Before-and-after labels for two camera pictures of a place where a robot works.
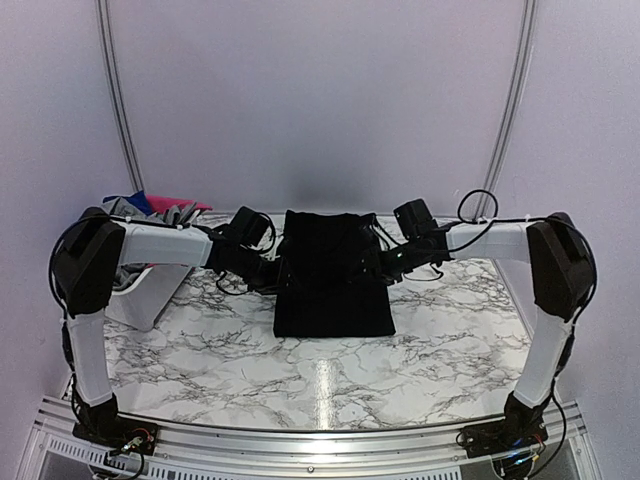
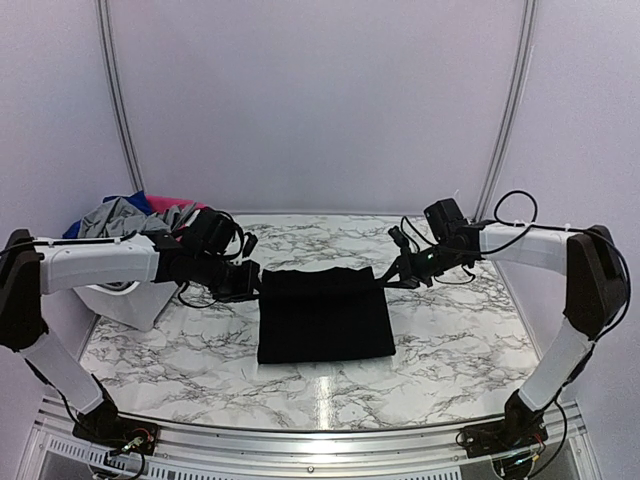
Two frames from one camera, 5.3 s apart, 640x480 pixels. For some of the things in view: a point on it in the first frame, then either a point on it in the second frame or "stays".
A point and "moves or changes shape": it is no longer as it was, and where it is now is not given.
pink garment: (159, 203) stays
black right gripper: (374, 261) -> (406, 266)
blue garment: (138, 200) stays
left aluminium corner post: (103, 11) stays
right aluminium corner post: (514, 103) stays
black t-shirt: (331, 284) moves or changes shape
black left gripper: (275, 284) -> (245, 290)
